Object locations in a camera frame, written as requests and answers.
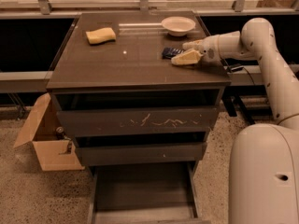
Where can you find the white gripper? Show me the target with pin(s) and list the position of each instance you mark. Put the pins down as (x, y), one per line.
(209, 48)

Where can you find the blue rxbar blueberry bar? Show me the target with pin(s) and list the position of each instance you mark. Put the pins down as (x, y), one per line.
(169, 53)

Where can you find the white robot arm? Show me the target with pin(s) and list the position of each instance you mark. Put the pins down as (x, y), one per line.
(264, 158)

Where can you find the top drawer grey front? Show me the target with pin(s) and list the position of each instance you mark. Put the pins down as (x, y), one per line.
(112, 122)

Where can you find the drawer grey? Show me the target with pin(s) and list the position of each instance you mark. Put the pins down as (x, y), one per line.
(100, 156)
(112, 122)

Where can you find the dark grey drawer cabinet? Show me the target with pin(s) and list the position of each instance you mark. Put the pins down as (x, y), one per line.
(131, 73)

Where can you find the middle drawer grey front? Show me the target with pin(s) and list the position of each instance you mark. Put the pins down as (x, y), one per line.
(100, 156)

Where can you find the open bottom drawer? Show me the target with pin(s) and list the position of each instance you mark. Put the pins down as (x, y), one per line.
(152, 193)

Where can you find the white bowl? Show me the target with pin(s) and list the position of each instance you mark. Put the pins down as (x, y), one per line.
(178, 26)

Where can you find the black table leg with caster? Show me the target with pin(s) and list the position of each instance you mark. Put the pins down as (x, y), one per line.
(233, 103)

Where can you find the yellow sponge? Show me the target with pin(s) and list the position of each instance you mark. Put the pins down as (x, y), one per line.
(100, 35)

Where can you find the dark bottle in box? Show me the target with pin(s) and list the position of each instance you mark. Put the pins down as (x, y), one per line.
(60, 133)

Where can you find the open cardboard box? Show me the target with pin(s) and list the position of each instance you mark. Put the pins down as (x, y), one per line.
(39, 130)

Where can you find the black power adapter with cable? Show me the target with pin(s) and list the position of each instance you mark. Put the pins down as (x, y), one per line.
(235, 68)

